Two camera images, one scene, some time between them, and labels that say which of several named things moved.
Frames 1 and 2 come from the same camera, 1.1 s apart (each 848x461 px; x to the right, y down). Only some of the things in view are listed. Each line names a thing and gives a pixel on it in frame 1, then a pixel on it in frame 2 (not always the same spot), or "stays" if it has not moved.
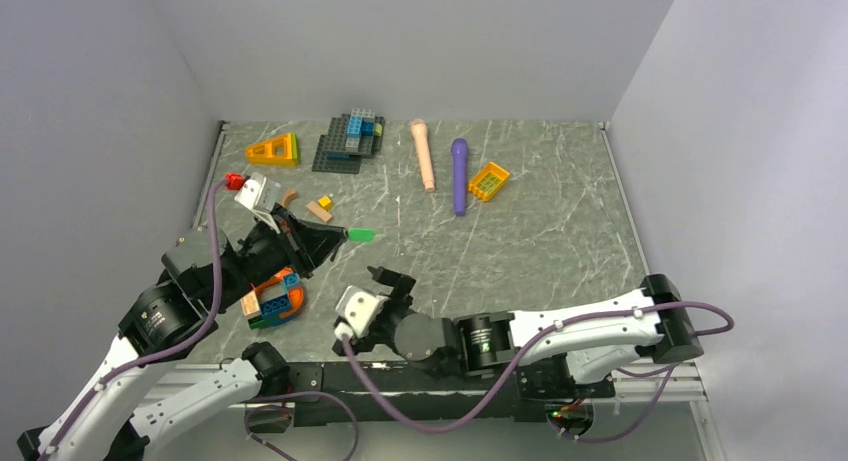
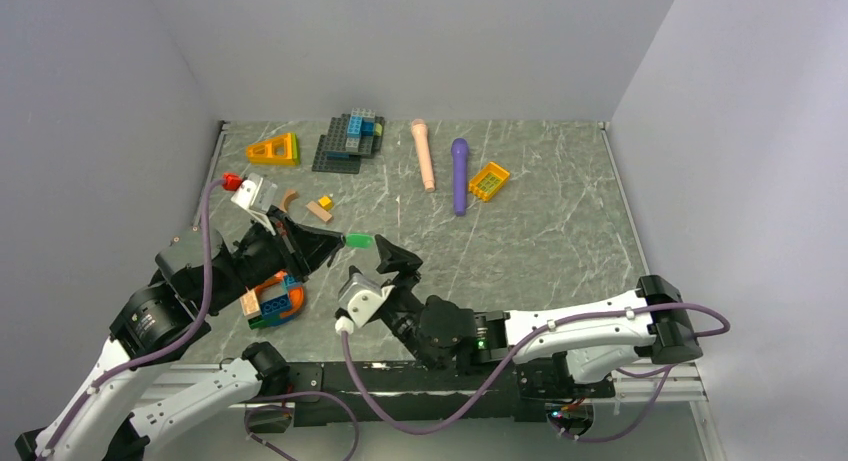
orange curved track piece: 296,293 stays
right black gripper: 403,285 to 396,258
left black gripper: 307,243 stays
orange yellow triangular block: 280,150 stays
